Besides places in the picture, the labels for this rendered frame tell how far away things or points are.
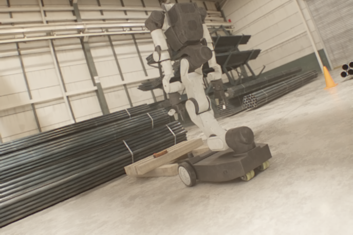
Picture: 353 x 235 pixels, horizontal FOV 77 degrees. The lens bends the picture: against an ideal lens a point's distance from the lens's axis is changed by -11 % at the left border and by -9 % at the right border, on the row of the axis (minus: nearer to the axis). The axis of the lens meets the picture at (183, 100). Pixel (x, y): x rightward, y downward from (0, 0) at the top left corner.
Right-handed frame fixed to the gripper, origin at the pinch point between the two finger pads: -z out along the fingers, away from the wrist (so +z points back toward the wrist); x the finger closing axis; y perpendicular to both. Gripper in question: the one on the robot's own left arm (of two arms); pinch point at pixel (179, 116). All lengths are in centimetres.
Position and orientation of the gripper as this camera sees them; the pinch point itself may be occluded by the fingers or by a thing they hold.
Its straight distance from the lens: 190.1
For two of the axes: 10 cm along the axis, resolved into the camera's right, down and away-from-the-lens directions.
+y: -8.1, 2.6, -5.2
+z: -2.3, -9.7, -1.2
